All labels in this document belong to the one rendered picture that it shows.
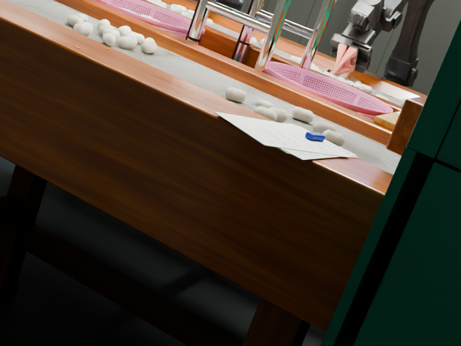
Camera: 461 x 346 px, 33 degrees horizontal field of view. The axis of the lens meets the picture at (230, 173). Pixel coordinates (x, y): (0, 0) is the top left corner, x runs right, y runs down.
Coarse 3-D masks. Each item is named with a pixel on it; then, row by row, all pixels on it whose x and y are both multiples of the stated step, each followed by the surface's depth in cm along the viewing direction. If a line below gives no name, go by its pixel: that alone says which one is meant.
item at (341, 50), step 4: (340, 44) 185; (340, 48) 185; (344, 48) 184; (340, 52) 184; (344, 52) 185; (340, 56) 184; (336, 60) 184; (340, 60) 185; (360, 60) 188; (364, 60) 188; (336, 64) 184; (356, 64) 188; (360, 64) 188; (364, 64) 187; (356, 68) 189; (360, 68) 188; (364, 68) 187; (332, 72) 183
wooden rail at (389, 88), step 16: (176, 0) 221; (208, 16) 216; (256, 32) 212; (288, 48) 208; (304, 48) 210; (320, 64) 204; (368, 80) 200; (384, 80) 203; (400, 96) 196; (416, 96) 196
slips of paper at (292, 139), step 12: (228, 120) 95; (240, 120) 97; (252, 120) 99; (264, 120) 102; (252, 132) 93; (264, 132) 95; (276, 132) 97; (288, 132) 100; (300, 132) 102; (312, 132) 101; (264, 144) 89; (276, 144) 91; (288, 144) 93; (300, 144) 96; (312, 144) 98; (324, 144) 101; (300, 156) 90; (312, 156) 92; (324, 156) 95; (336, 156) 97; (348, 156) 99
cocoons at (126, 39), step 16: (80, 16) 137; (80, 32) 128; (112, 32) 132; (128, 32) 139; (128, 48) 132; (144, 48) 134; (240, 96) 121; (256, 112) 114; (272, 112) 114; (304, 112) 124; (320, 128) 119; (336, 144) 115
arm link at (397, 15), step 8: (360, 0) 185; (368, 0) 185; (376, 0) 184; (384, 0) 189; (376, 8) 185; (384, 8) 190; (376, 16) 187; (384, 16) 192; (392, 16) 193; (400, 16) 194; (384, 24) 193; (392, 24) 194
